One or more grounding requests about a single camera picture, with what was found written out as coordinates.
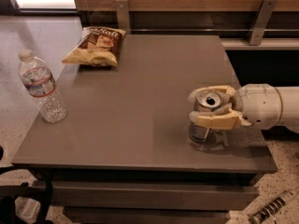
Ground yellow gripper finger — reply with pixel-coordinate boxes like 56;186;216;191
188;85;236;103
189;109;252;130

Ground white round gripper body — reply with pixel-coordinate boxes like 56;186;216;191
233;84;282;130

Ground silver blue redbull can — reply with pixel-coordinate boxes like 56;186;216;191
188;89;222;143

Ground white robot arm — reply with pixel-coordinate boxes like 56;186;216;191
188;84;299;133

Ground brown chip bag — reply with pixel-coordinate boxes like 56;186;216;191
62;26;126;67

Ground striped tube on floor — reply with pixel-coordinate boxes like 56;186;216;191
249;189;297;224

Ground grey table drawer unit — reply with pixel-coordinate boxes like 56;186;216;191
33;169;263;224

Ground clear plastic water bottle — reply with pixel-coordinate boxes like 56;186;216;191
18;49;67;123

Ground right metal wall bracket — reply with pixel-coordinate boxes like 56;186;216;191
249;0;278;46

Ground metal wall bracket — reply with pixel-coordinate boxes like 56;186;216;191
249;0;278;46
116;0;131;35

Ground left metal wall bracket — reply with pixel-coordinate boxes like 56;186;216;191
116;0;131;35

